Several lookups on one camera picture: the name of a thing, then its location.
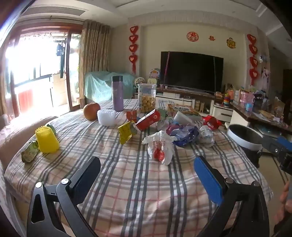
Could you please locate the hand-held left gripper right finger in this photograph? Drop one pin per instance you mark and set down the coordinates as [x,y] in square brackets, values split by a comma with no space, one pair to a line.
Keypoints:
[208,180]

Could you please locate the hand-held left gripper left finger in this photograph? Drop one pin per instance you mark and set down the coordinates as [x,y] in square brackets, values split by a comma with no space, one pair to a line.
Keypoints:
[89,177]

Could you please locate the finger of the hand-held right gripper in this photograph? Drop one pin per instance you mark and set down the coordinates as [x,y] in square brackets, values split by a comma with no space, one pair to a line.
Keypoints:
[286,143]
[273,147]

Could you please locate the white black trash bin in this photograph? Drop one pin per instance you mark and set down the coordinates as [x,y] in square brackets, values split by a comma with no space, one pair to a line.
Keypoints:
[241,142]

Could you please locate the white foam fruit net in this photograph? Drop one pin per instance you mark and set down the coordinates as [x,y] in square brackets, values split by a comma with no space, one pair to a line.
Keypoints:
[106,117]

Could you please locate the red drink carton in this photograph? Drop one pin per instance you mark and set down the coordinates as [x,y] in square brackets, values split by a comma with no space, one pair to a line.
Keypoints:
[148,120]

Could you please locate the person's right hand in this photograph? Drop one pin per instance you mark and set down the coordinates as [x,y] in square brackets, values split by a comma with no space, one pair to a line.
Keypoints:
[284,209]

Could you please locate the flat yellow printed box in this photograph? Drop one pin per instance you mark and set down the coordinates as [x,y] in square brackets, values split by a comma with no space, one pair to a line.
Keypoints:
[267,114]

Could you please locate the marble top side table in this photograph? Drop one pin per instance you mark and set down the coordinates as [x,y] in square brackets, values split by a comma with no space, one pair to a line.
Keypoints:
[246,115]

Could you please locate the crumpled white plastic bag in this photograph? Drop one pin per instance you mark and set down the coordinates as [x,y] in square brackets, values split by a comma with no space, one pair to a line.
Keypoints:
[206,136]

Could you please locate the small blue box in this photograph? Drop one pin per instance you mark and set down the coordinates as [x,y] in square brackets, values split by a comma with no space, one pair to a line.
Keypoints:
[249,107]

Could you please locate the blue plastic bag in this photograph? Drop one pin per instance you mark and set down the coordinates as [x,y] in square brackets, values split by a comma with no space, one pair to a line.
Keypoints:
[186,136]

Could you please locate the pink toy box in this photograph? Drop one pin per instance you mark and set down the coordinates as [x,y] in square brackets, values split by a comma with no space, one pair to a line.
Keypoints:
[246,98]

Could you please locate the yellow plastic cup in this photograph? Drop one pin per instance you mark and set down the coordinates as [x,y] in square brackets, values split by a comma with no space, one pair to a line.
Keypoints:
[46,141]

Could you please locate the red wrapper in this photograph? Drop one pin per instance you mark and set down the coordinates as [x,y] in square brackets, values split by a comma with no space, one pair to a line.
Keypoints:
[212,122]

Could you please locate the dark wooden door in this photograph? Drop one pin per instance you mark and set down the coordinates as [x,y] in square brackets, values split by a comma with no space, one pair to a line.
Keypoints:
[288,84]

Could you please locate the yellow snack wrapper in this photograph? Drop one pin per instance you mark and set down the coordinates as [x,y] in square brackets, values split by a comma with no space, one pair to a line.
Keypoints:
[126,132]

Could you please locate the small green snack packet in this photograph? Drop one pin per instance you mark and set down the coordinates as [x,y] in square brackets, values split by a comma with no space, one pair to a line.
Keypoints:
[52,129]

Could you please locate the white red printed plastic bag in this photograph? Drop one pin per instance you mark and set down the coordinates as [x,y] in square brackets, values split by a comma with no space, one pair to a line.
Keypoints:
[158,145]

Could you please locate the purple wrapper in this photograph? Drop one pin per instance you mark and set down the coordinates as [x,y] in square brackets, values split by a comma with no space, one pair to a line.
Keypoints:
[172,129]

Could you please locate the large green snack packet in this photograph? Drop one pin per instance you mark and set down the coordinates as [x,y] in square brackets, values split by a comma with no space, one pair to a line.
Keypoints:
[29,152]

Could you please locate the orange red apple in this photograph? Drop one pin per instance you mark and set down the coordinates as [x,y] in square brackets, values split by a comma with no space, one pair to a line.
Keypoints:
[91,111]

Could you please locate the crumpled white paper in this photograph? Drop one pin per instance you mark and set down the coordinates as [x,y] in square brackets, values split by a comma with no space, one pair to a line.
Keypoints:
[164,124]

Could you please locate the snack box with pictures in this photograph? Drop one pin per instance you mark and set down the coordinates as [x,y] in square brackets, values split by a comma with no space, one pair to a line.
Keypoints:
[181,109]

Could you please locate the green wrapper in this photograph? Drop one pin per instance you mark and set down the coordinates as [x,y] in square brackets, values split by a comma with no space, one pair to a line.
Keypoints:
[162,113]

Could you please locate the beige sofa cushion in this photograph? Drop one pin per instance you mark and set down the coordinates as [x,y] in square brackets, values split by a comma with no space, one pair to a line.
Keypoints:
[20,132]

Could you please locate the purple thermos bottle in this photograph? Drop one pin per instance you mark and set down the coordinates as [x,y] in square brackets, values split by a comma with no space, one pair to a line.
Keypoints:
[117,95]

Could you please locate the white brown television stand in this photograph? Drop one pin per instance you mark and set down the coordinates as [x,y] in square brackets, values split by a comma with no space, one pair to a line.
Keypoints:
[178,96]

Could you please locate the teal covered sofa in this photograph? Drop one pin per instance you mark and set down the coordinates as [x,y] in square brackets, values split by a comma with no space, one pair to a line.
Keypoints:
[100,86]

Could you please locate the clear jar of cookies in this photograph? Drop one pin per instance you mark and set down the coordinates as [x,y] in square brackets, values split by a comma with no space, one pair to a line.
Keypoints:
[147,100]

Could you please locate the white wheel toy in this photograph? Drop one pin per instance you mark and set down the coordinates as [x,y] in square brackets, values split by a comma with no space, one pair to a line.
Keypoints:
[139,83]

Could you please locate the black television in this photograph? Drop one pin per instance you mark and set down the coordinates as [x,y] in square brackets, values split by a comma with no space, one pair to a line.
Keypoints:
[191,71]

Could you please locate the colourful toy house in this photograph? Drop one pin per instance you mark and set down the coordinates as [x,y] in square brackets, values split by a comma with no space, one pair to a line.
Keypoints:
[154,76]

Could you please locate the beige curtain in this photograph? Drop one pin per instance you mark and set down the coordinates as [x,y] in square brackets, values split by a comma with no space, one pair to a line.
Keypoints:
[93,57]

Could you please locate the dark hanging clothes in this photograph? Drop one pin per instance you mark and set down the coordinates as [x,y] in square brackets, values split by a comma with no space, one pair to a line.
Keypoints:
[61,59]

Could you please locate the pink wall hanging doll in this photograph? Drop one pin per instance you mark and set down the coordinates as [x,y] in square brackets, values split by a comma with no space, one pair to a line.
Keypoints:
[265,75]

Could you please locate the white wall camera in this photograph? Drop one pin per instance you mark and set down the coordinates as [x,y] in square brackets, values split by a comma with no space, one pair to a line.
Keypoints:
[262,59]

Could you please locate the red heart wall hanging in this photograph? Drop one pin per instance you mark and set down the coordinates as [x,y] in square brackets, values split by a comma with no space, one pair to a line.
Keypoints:
[253,59]
[133,47]

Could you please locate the wooden frame glass door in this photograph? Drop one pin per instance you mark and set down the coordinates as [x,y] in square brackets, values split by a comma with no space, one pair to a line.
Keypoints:
[70,68]

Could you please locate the yellow figure wall decoration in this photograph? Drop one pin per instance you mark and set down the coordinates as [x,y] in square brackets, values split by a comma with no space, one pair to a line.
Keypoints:
[231,42]

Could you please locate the small red wall sticker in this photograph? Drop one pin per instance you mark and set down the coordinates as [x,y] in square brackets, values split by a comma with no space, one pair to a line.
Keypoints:
[212,38]

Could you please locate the round red wall decoration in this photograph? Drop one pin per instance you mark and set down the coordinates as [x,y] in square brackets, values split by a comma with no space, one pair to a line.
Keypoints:
[192,36]

